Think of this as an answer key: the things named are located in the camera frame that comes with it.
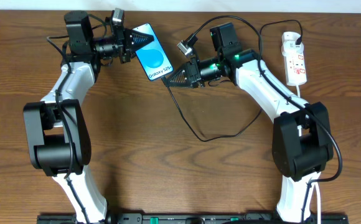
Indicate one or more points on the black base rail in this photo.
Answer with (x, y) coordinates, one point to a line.
(137, 218)

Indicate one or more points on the white charger plug adapter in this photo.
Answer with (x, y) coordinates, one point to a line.
(290, 48)

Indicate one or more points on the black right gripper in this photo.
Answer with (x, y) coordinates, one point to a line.
(192, 75)

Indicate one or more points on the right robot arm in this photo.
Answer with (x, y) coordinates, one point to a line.
(302, 143)

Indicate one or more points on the blue Galaxy smartphone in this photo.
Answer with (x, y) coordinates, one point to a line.
(152, 56)

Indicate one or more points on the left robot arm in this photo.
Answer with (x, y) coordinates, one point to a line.
(57, 136)

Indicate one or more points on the white power strip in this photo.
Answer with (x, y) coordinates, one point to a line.
(295, 67)

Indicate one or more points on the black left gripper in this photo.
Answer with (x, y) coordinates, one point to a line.
(123, 45)

